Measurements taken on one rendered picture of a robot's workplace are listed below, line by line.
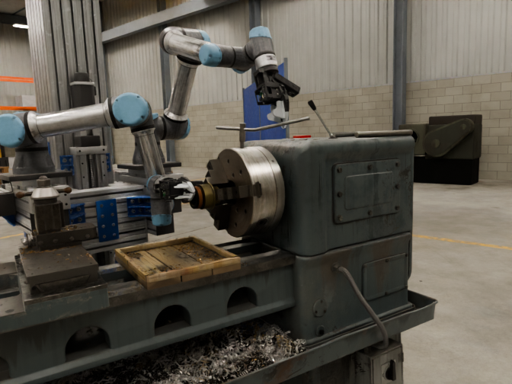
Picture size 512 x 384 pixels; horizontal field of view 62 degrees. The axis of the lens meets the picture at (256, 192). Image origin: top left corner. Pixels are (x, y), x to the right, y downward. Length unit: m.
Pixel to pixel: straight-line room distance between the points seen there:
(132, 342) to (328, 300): 0.68
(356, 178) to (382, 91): 10.60
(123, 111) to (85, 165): 0.49
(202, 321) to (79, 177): 0.94
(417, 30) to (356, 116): 2.66
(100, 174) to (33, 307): 1.01
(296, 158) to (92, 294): 0.74
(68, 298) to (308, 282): 0.77
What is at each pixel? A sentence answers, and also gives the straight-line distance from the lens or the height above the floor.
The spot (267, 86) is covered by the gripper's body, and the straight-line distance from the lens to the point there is 1.45.
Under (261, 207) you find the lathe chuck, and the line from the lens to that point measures 1.38.
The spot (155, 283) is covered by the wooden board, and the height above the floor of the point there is 0.88.
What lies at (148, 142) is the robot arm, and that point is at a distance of 1.74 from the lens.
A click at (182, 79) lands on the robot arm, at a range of 1.97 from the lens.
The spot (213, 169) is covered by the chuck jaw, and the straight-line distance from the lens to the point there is 1.50.
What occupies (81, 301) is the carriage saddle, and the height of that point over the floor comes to 0.89.
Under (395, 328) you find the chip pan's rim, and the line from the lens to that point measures 1.73.
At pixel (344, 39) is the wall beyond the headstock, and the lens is 12.88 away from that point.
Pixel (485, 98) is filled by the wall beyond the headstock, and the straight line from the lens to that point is 11.27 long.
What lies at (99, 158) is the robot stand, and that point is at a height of 1.20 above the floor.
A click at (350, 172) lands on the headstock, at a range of 1.53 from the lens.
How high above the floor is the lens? 1.29
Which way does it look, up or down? 8 degrees down
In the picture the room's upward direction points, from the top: 2 degrees counter-clockwise
